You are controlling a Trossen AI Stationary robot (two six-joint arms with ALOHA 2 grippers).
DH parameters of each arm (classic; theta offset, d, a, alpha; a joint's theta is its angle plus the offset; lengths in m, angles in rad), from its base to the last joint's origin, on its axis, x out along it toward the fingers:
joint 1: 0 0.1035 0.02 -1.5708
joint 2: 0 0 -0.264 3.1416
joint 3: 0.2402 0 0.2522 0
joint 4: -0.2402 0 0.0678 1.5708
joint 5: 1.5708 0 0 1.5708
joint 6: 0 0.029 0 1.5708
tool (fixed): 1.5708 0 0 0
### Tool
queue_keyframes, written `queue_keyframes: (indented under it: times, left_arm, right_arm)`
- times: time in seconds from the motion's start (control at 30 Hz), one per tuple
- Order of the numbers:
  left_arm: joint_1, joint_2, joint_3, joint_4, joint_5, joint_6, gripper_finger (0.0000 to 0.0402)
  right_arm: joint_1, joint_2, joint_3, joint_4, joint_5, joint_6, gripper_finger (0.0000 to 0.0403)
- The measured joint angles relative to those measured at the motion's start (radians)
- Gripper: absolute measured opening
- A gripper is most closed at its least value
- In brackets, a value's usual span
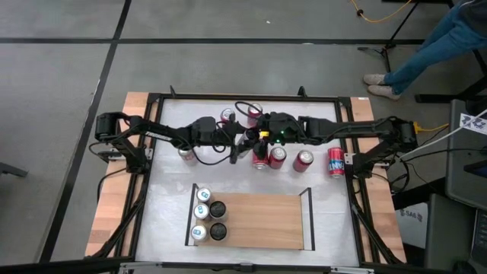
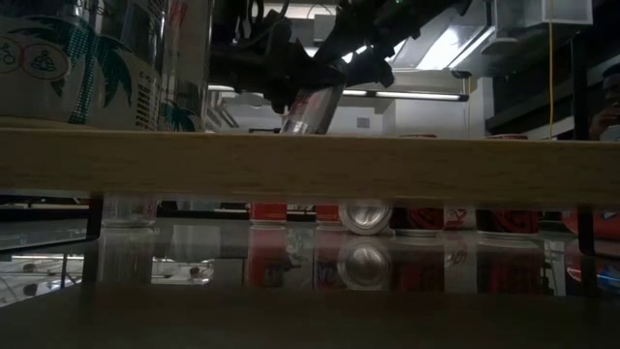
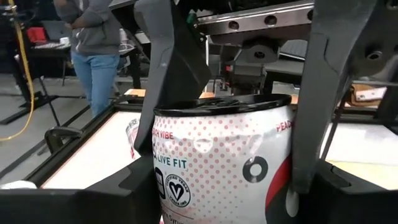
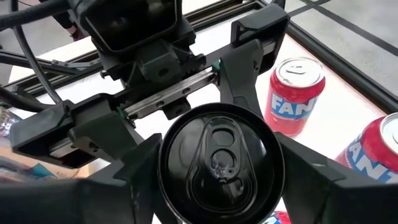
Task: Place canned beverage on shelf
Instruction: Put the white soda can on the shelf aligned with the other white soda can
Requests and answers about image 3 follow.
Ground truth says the yellow-orange cable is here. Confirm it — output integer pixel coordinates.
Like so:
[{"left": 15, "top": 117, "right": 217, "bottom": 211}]
[{"left": 0, "top": 0, "right": 35, "bottom": 142}]

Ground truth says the black frame clamp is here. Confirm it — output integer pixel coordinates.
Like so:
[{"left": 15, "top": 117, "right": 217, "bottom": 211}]
[{"left": 44, "top": 126, "right": 84, "bottom": 156}]

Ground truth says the red bag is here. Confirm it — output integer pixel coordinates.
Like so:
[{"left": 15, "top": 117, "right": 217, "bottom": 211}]
[{"left": 26, "top": 26, "right": 47, "bottom": 44}]

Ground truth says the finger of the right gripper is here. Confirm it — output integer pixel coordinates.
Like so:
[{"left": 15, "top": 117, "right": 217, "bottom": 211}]
[
  {"left": 290, "top": 0, "right": 398, "bottom": 194},
  {"left": 132, "top": 0, "right": 213, "bottom": 156}
]

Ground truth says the grey laptop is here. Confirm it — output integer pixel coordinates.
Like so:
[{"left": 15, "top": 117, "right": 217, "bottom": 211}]
[{"left": 42, "top": 20, "right": 72, "bottom": 41}]

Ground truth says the person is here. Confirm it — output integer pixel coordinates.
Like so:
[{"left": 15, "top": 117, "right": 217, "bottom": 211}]
[{"left": 52, "top": 0, "right": 123, "bottom": 118}]

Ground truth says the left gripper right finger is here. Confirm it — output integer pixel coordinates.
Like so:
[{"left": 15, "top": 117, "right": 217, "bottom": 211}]
[{"left": 267, "top": 158, "right": 398, "bottom": 224}]

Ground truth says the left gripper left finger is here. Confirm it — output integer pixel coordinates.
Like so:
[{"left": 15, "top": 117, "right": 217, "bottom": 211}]
[{"left": 0, "top": 154, "right": 162, "bottom": 224}]

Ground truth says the black tripod stand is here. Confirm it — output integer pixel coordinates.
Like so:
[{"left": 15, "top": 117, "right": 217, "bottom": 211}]
[{"left": 0, "top": 52, "right": 62, "bottom": 127}]

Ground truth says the cardboard box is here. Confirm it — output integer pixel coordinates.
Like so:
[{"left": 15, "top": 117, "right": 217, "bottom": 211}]
[{"left": 347, "top": 83, "right": 389, "bottom": 108}]

